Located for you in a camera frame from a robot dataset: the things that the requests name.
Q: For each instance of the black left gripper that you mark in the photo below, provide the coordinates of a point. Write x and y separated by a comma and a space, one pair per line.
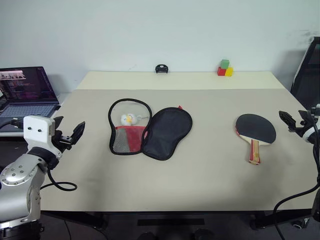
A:
62, 142

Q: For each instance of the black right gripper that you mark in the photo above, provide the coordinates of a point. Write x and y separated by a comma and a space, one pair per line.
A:
303, 127

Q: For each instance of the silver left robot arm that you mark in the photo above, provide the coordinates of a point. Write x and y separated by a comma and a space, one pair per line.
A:
17, 190

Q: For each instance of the table tennis paddle black rubber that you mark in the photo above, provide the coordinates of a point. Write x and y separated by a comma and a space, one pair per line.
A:
255, 128

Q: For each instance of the black paddle case with mesh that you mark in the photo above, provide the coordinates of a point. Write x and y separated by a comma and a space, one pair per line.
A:
167, 132

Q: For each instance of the black chair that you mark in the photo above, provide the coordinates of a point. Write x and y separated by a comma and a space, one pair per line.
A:
308, 80

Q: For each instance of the open laptop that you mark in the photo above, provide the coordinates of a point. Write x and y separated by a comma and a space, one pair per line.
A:
25, 95

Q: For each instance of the yellow cube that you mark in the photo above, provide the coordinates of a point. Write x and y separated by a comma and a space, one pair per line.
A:
229, 72

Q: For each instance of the red cube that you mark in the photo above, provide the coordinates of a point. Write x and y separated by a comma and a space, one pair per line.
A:
221, 71

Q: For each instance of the green cube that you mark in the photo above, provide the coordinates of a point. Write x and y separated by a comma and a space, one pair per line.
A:
225, 64

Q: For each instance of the black caster wheel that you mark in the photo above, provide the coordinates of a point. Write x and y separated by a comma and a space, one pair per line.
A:
300, 223

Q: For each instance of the small black clamp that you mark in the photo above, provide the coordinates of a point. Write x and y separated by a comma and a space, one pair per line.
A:
162, 68

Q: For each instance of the black flat bar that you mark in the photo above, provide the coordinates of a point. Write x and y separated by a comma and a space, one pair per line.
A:
170, 222

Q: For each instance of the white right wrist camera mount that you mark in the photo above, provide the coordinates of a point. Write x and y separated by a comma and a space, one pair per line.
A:
309, 132

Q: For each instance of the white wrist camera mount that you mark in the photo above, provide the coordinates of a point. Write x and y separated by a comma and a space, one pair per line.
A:
309, 132
36, 132

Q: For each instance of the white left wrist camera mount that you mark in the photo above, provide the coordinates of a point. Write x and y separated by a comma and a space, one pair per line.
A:
36, 132

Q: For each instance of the black table frame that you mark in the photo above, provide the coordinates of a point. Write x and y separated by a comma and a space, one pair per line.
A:
75, 218

